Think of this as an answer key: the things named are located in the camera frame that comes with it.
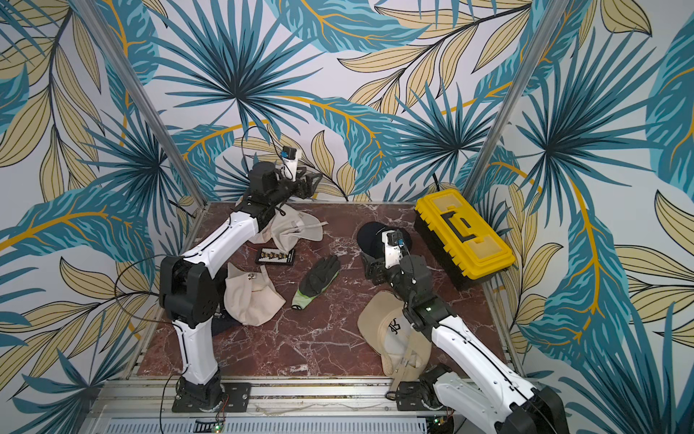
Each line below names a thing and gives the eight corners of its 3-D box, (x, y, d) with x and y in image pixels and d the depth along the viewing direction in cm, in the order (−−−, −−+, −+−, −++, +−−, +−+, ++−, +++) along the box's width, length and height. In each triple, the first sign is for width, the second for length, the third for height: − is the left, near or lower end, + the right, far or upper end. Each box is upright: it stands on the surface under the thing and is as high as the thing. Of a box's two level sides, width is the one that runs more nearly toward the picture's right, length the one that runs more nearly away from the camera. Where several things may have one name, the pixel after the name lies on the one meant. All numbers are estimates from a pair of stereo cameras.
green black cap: (285, 302, 93) (283, 299, 91) (324, 253, 106) (323, 250, 104) (307, 316, 90) (306, 314, 88) (344, 264, 103) (344, 261, 101)
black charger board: (255, 265, 102) (253, 261, 100) (258, 251, 106) (257, 248, 104) (293, 265, 102) (292, 262, 100) (295, 251, 106) (294, 248, 104)
